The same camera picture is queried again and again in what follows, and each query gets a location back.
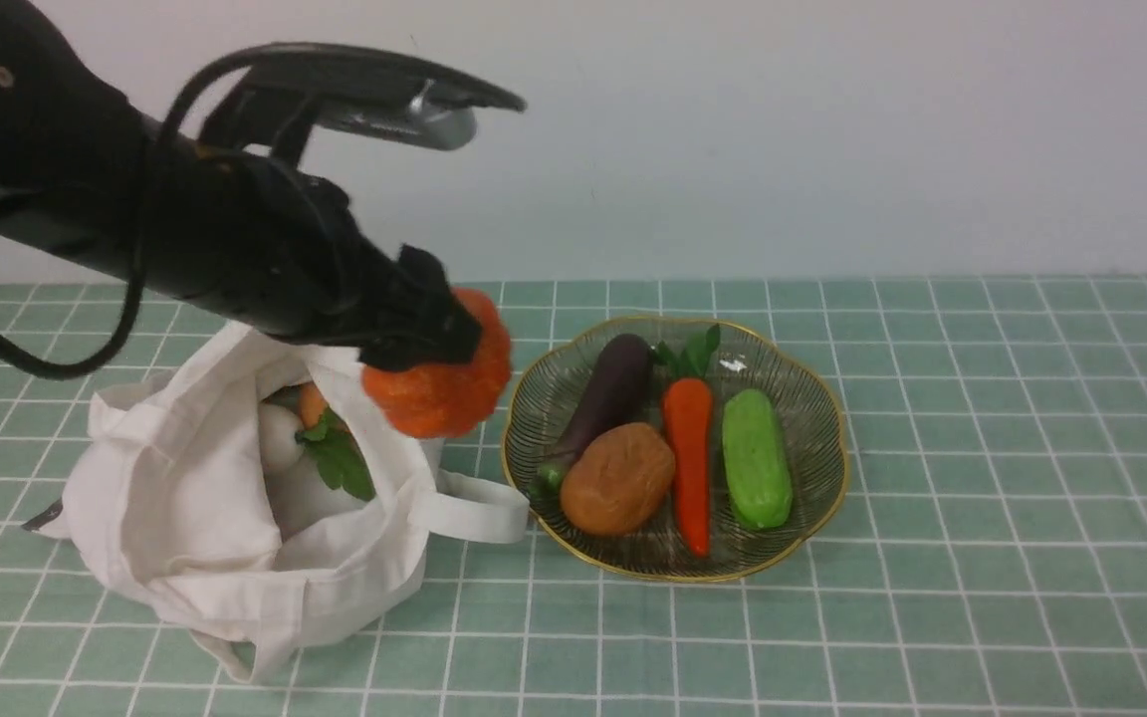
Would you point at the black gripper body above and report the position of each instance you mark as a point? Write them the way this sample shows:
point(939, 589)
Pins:
point(253, 240)

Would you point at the white toy radish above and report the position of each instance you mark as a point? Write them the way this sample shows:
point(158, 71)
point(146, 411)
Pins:
point(278, 438)

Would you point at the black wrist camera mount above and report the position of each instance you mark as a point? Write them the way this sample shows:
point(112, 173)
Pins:
point(290, 89)

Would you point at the white cloth tote bag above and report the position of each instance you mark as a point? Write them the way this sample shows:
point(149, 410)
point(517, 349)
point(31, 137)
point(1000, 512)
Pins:
point(169, 506)

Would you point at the orange toy carrot on plate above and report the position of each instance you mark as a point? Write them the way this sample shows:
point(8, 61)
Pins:
point(687, 406)

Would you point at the orange toy carrot in bag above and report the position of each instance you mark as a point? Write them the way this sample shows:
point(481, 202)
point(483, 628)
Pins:
point(329, 443)

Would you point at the green toy cucumber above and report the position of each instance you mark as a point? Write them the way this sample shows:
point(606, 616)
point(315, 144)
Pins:
point(755, 462)

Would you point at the brown toy potato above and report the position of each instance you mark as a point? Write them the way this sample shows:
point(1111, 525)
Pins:
point(619, 482)

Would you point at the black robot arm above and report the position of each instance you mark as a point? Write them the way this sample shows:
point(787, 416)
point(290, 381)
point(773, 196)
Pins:
point(72, 148)

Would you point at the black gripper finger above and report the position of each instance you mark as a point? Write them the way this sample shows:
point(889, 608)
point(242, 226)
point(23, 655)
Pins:
point(411, 316)

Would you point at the glass plate with gold rim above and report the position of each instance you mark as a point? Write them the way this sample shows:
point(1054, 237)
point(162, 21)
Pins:
point(813, 423)

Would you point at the purple toy eggplant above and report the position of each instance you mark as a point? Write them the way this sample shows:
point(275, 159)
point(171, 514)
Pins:
point(619, 382)

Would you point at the orange toy pumpkin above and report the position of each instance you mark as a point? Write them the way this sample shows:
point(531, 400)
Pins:
point(448, 400)

